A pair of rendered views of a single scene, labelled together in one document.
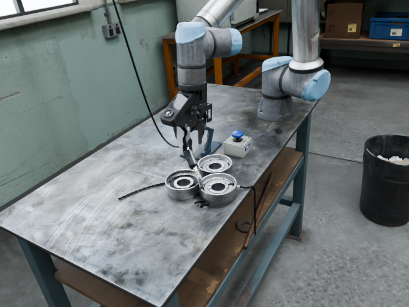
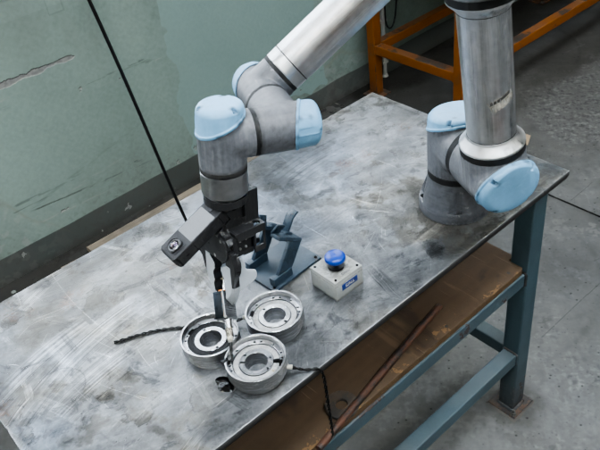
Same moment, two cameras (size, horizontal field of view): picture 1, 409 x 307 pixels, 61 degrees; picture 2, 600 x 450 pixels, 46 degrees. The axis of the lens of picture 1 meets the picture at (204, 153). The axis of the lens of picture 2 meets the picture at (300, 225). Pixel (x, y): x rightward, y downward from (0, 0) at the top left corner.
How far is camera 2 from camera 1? 0.54 m
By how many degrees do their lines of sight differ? 19
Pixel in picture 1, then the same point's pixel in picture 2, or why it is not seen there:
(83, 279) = not seen: hidden behind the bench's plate
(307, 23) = (479, 81)
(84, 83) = (192, 34)
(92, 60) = not seen: outside the picture
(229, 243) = (299, 433)
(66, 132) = (153, 122)
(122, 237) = (91, 416)
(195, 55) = (220, 160)
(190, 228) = (187, 426)
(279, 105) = (451, 196)
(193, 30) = (214, 124)
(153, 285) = not seen: outside the picture
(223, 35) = (278, 122)
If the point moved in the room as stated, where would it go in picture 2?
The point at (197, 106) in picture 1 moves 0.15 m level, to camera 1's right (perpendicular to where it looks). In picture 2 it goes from (235, 228) to (323, 235)
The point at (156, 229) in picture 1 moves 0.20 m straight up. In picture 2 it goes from (140, 414) to (105, 331)
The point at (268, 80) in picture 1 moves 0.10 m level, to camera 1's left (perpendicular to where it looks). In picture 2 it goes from (432, 150) to (382, 147)
